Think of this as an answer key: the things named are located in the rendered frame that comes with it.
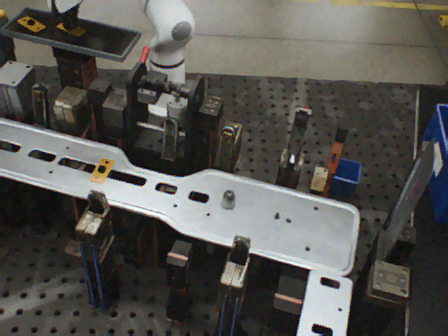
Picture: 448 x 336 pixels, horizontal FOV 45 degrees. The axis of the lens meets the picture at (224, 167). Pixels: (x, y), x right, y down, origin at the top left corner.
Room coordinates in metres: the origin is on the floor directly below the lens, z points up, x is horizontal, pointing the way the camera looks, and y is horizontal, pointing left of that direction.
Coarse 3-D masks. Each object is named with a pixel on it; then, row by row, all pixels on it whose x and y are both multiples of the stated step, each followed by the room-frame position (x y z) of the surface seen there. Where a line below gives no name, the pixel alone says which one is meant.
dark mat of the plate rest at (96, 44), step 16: (32, 16) 1.36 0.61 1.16; (48, 16) 1.37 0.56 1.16; (16, 32) 1.28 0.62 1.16; (32, 32) 1.28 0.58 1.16; (48, 32) 1.29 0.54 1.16; (64, 32) 1.30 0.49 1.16; (80, 32) 1.31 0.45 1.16; (96, 32) 1.31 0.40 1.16; (112, 32) 1.32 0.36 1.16; (128, 32) 1.33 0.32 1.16; (96, 48) 1.24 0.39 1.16; (112, 48) 1.24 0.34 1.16
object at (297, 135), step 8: (296, 112) 0.99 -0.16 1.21; (304, 112) 0.99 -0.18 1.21; (296, 120) 0.96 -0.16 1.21; (304, 120) 0.96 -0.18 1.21; (296, 128) 0.99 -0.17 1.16; (304, 128) 0.98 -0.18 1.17; (296, 136) 0.98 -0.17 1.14; (304, 136) 0.97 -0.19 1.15; (288, 144) 0.97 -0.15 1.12; (296, 144) 0.98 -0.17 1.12; (288, 152) 0.97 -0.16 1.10; (296, 152) 0.98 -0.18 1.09; (296, 160) 0.96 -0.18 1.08; (296, 168) 0.96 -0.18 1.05
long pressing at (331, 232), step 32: (0, 128) 1.05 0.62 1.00; (32, 128) 1.06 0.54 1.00; (0, 160) 0.93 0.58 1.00; (32, 160) 0.94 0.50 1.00; (96, 160) 0.96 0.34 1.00; (128, 160) 0.97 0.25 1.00; (64, 192) 0.85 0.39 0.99; (128, 192) 0.87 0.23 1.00; (160, 192) 0.88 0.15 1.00; (256, 192) 0.91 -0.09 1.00; (288, 192) 0.92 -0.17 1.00; (192, 224) 0.79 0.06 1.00; (224, 224) 0.80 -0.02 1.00; (256, 224) 0.81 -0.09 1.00; (288, 224) 0.82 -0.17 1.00; (320, 224) 0.83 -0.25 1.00; (352, 224) 0.84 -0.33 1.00; (288, 256) 0.72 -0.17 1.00; (320, 256) 0.73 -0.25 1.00; (352, 256) 0.74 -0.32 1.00
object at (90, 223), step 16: (80, 224) 0.72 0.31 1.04; (96, 224) 0.73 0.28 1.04; (80, 240) 0.71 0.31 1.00; (96, 240) 0.70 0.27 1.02; (112, 240) 0.77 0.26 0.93; (80, 256) 0.71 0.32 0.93; (96, 256) 0.70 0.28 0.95; (112, 256) 0.77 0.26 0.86; (96, 272) 0.69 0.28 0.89; (112, 272) 0.75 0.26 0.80; (96, 288) 0.71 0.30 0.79; (112, 288) 0.74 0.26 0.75; (96, 304) 0.70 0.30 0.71; (112, 304) 0.71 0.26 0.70
